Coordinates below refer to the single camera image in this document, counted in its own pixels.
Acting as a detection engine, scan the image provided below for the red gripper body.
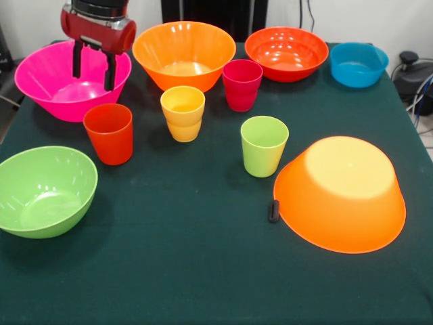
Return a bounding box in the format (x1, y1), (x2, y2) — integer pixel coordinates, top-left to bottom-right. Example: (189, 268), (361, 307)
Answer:
(60, 7), (138, 56)

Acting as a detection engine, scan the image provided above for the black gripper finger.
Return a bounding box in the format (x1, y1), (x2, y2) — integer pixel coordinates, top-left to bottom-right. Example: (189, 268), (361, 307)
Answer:
(72, 39), (84, 79)
(104, 50), (117, 92)

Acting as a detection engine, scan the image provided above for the pink plastic bowl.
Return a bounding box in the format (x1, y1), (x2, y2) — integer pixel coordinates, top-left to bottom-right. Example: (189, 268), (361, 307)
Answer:
(14, 39), (133, 123)

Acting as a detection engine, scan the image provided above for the orange plastic bowl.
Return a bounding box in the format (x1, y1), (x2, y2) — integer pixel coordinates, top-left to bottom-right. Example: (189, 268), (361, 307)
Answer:
(131, 20), (237, 93)
(273, 135), (407, 255)

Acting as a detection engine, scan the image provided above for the red plastic cup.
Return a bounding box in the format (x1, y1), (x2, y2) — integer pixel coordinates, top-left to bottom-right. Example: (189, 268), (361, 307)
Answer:
(83, 103), (134, 166)

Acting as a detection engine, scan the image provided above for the yellow plastic cup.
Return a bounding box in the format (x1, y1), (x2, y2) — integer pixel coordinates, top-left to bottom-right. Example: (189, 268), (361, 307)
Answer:
(160, 85), (206, 143)

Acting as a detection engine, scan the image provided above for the green plastic bowl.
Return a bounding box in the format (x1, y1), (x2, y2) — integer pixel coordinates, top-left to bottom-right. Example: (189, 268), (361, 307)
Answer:
(0, 146), (99, 240)

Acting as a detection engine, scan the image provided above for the crimson plastic cup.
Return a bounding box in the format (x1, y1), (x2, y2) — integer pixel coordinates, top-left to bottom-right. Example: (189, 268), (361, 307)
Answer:
(222, 59), (264, 112)

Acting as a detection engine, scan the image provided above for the green plastic cup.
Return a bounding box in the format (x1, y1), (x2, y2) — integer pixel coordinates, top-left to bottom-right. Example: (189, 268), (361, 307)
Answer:
(240, 116), (290, 178)

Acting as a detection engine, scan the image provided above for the red plastic bowl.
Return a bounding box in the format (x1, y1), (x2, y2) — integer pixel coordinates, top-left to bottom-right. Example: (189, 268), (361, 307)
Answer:
(244, 26), (329, 83)

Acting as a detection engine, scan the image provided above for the dark green tablecloth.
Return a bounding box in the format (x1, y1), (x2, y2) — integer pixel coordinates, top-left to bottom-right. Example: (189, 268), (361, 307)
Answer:
(0, 39), (433, 325)

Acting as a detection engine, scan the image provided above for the blue plastic bowl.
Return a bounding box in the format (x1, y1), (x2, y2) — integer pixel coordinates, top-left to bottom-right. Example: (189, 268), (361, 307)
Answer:
(329, 42), (390, 89)

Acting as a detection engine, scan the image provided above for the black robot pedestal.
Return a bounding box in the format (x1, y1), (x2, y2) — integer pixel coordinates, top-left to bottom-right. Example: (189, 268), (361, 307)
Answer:
(161, 0), (269, 42)

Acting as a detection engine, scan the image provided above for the black wall cable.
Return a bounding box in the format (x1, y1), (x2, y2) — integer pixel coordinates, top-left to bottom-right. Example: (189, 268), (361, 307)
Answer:
(299, 0), (316, 33)

